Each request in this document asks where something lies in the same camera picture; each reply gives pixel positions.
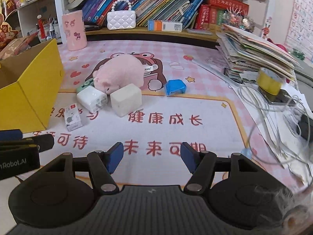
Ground white quilted pearl handbag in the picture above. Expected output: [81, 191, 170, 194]
[107, 0, 137, 30]

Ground row of colourful books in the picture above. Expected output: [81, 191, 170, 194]
[66, 0, 206, 28]

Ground white cable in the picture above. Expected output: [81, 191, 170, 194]
[238, 83, 313, 177]

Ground cream white block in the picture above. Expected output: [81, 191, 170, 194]
[110, 83, 143, 117]

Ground pink sticker cylinder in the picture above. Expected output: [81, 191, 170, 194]
[61, 10, 87, 52]

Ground stack of papers and booklets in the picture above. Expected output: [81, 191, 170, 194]
[215, 24, 304, 84]

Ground wooden bookshelf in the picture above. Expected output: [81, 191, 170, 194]
[61, 0, 269, 49]

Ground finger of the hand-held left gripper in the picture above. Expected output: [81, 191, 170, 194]
[0, 129, 22, 141]
[0, 134, 55, 152]

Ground white charger adapter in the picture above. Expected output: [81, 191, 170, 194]
[77, 86, 108, 111]

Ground orange white carton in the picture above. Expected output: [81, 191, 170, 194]
[147, 20, 183, 32]

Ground red tassel ornament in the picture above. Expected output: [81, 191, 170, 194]
[37, 15, 47, 40]

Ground red thick dictionary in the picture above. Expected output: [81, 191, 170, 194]
[195, 4, 211, 29]

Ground pink plush pig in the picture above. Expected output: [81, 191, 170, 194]
[92, 55, 145, 95]

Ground blue block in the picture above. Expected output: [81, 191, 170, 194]
[163, 79, 187, 96]

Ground alphabet wall poster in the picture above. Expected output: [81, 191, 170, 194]
[285, 0, 313, 52]

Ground grey sofa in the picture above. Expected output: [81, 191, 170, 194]
[293, 61, 313, 96]

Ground black power adapter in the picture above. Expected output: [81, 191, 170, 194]
[300, 114, 313, 140]

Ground red green book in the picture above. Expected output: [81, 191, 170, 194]
[209, 6, 227, 25]

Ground black smartphone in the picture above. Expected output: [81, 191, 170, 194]
[260, 88, 297, 107]

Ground blue drop cable clip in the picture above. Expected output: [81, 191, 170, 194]
[241, 148, 253, 161]

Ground sequin hair ornament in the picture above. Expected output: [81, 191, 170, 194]
[221, 5, 256, 32]

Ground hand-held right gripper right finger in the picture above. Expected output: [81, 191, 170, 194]
[180, 142, 264, 193]

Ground yellow tape roll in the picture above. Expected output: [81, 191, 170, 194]
[255, 67, 284, 96]

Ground red gift paper pile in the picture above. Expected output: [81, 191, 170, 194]
[0, 35, 40, 59]

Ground mint green clip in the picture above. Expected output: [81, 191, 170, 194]
[76, 78, 96, 93]

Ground red gold festive decoration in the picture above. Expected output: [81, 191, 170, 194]
[0, 0, 20, 49]

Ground green small object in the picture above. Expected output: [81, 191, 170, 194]
[292, 49, 306, 60]

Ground yellow cardboard box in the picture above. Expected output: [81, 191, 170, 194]
[0, 38, 65, 131]

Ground pink checked printed tablecloth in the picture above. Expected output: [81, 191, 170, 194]
[0, 39, 313, 196]

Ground small white red-label box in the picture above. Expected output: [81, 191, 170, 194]
[64, 104, 82, 132]

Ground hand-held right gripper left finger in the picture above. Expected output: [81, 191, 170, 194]
[40, 142, 124, 193]

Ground red flat book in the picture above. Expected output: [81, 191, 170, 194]
[207, 0, 249, 11]

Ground loose white papers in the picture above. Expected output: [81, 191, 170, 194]
[225, 78, 313, 169]

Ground magenta cloth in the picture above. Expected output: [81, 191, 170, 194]
[268, 38, 289, 52]

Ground white shelf unit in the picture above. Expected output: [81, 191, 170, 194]
[0, 0, 64, 52]

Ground pen holder with pens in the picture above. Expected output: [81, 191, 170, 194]
[37, 15, 60, 42]

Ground red cartoon figure sticker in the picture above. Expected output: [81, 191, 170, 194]
[261, 17, 273, 40]

